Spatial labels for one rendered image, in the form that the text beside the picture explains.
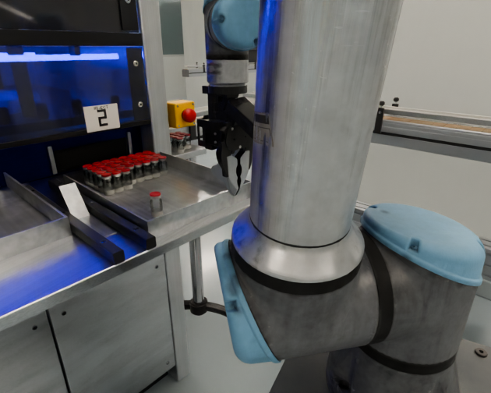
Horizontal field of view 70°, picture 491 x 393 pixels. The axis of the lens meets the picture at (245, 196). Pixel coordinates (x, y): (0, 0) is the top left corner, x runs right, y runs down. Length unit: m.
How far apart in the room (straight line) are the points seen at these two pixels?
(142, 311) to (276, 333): 0.93
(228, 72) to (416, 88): 1.48
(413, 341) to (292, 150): 0.24
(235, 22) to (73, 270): 0.41
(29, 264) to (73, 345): 0.56
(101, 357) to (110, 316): 0.13
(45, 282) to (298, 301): 0.38
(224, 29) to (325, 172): 0.32
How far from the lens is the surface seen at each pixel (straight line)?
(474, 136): 1.34
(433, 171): 2.04
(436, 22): 1.99
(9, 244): 0.65
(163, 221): 0.62
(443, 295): 0.37
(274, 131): 0.24
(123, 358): 1.28
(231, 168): 0.67
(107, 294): 1.12
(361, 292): 0.33
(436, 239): 0.36
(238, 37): 0.52
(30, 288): 0.57
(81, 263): 0.59
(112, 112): 0.96
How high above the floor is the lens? 1.18
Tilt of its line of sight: 23 degrees down
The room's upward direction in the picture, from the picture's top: straight up
